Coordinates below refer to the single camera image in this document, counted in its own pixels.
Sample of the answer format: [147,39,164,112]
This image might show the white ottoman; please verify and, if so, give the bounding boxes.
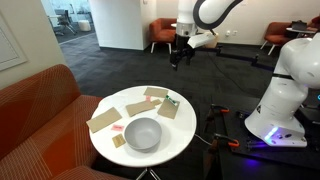
[77,19,92,33]

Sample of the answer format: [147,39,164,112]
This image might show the orange and black clamp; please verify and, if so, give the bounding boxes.
[203,132,241,168]
[203,103,231,133]

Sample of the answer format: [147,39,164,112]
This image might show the black bag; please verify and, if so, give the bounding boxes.
[290,20,308,32]

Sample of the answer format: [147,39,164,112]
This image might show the thin white cable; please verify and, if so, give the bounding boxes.
[194,133,214,147]

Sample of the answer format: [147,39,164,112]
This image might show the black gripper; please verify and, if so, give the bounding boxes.
[169,33,195,72]

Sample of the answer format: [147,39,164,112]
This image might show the pink printed paper note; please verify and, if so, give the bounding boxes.
[110,124,125,132]

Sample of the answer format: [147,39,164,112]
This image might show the black floor rail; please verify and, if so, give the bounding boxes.
[194,44,276,73]

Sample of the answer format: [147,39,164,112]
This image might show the grey bowl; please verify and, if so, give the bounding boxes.
[123,116,163,153]

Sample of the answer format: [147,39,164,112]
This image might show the green and white marker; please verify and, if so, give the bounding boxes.
[165,94,180,107]

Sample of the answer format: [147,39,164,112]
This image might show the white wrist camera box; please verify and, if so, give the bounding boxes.
[187,31,217,50]

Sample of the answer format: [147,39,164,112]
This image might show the orange patterned sofa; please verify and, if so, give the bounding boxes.
[0,63,131,180]

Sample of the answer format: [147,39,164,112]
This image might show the long cardboard strip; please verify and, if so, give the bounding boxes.
[125,100,157,118]

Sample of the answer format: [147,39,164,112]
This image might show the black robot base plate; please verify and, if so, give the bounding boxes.
[213,96,320,171]

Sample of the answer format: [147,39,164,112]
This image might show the white round side table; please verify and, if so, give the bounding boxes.
[285,27,318,35]

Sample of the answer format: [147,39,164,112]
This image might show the grey office chair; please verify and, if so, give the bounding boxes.
[53,8,78,36]

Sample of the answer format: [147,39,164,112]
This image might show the orange chair with white legs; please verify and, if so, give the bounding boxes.
[259,21,293,56]

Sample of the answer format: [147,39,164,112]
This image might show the beige cylinder stool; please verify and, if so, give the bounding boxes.
[213,31,220,48]

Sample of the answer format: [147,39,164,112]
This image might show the large cardboard rectangle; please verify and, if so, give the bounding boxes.
[85,106,123,134]

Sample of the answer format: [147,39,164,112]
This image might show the white framed wall board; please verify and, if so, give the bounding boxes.
[0,11,28,72]

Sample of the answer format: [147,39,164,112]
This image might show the orange armchair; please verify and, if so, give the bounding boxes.
[148,17,178,55]

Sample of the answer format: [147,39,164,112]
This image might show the orange lounge chair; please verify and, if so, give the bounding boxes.
[308,14,320,33]

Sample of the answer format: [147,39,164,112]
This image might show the small cardboard square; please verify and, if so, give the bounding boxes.
[111,133,127,149]

